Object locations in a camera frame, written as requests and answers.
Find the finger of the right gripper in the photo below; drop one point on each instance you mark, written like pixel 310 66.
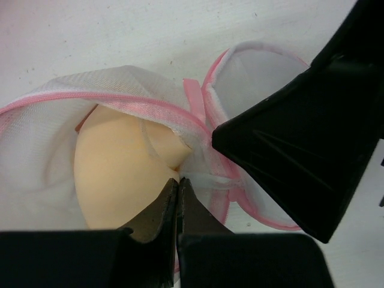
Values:
pixel 308 144

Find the white mesh laundry bag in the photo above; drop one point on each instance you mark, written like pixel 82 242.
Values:
pixel 39 133

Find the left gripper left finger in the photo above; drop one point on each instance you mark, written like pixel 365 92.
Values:
pixel 140 253

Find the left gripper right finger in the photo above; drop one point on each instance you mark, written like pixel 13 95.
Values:
pixel 210 255

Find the beige bra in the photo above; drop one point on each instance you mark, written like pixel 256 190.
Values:
pixel 121 164

